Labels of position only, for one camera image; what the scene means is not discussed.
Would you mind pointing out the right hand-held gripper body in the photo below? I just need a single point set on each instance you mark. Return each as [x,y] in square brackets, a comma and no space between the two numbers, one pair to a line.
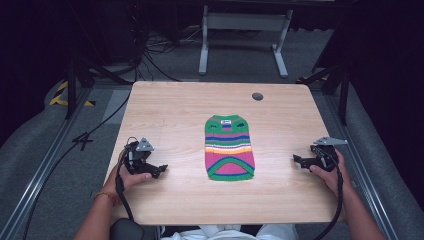
[326,156]

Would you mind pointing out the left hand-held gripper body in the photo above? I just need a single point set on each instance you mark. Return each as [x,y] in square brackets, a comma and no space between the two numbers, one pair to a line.
[135,161]

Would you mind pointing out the striped knitted pet sweater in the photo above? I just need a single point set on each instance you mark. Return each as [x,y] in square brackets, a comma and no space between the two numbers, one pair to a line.
[229,150]

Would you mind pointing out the person's left hand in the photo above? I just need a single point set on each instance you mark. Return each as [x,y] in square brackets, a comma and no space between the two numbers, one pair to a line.
[128,181]

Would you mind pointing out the person's right hand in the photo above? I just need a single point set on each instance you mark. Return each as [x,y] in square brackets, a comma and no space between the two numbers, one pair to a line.
[336,181]

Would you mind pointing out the black metal stand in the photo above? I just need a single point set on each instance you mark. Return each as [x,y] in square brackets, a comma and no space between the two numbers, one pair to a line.
[71,90]
[343,93]

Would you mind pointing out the person's white clothing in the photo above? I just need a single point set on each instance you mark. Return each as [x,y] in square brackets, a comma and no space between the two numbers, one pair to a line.
[230,232]

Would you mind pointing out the yellow black floor tape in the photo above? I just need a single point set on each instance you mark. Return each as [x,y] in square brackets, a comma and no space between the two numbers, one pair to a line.
[57,99]

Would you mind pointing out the grey metal floor rail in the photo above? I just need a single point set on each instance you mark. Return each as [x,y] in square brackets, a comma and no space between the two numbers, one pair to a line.
[36,180]
[361,170]

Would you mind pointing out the grey metal table frame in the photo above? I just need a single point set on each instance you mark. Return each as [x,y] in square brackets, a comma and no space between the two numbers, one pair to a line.
[245,21]

